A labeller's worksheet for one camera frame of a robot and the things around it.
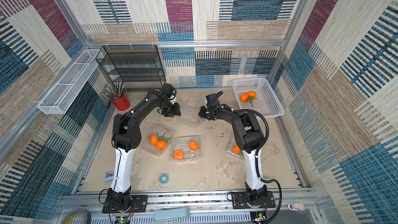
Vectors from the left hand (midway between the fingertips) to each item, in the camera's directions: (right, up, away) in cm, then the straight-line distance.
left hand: (178, 114), depth 99 cm
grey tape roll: (-37, -42, -30) cm, 63 cm away
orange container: (-13, -14, -10) cm, 21 cm away
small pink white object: (+55, -38, -30) cm, 74 cm away
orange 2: (+49, +14, +11) cm, 53 cm away
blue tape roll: (-5, -32, -18) cm, 37 cm away
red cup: (-40, +7, +9) cm, 42 cm away
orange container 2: (-8, -17, -11) cm, 22 cm away
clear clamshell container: (+6, +4, +9) cm, 12 cm away
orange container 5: (+33, -18, -15) cm, 40 cm away
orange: (+43, +11, +10) cm, 46 cm away
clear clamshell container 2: (-9, -12, -2) cm, 15 cm away
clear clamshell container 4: (+30, -19, -10) cm, 37 cm away
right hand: (+15, -1, +4) cm, 16 cm away
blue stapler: (-33, -31, -18) cm, 49 cm away
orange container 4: (+2, -21, -13) cm, 25 cm away
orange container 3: (+10, -17, -11) cm, 23 cm away
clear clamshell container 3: (+5, -20, -7) cm, 22 cm away
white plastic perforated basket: (+55, +14, +15) cm, 58 cm away
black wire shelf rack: (-33, +33, +10) cm, 47 cm away
